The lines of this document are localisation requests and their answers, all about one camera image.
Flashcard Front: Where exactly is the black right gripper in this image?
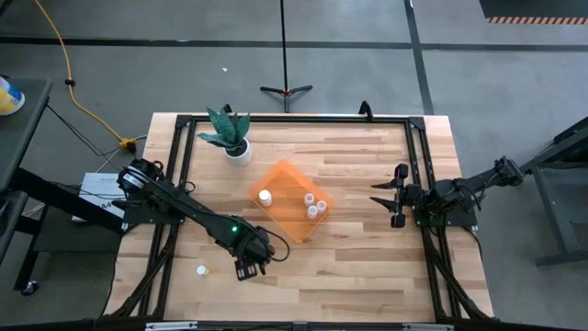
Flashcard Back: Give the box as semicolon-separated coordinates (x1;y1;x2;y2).
368;164;424;229

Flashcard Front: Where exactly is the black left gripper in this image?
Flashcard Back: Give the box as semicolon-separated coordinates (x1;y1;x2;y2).
228;229;277;282

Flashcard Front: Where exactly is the orange translucent plastic basket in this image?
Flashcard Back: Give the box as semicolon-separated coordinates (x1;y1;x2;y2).
248;158;335;244

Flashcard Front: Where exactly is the white plant pot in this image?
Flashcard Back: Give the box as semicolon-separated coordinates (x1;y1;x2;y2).
223;137;254;167

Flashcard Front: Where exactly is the green snake plant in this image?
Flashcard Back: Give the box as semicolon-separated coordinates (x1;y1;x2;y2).
197;106;252;155

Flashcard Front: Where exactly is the black metal stand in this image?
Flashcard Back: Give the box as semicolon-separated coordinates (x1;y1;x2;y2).
518;116;588;268

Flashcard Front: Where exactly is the white paper box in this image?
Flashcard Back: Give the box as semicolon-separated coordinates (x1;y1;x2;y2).
76;171;128;223

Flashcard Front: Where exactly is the black tripod stand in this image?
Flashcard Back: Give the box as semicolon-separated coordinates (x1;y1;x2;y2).
259;0;314;114

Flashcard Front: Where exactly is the black mat hazard stripe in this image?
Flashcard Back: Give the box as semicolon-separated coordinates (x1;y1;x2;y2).
478;0;588;26

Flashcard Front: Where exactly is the black side cart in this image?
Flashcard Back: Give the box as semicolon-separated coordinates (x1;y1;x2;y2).
0;76;126;296

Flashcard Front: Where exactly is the yellow blue wipes container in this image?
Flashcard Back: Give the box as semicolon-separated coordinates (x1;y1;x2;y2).
0;74;27;117

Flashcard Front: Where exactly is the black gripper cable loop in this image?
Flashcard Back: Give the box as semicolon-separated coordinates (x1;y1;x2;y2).
255;226;292;264

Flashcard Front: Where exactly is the black aluminium table frame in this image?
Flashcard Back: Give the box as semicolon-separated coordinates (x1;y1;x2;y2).
104;113;495;324

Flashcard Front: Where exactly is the thin black floor cable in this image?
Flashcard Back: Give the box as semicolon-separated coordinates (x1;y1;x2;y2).
45;103;123;161

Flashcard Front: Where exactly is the yellow extension cable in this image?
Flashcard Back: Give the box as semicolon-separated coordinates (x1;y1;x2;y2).
33;0;137;149

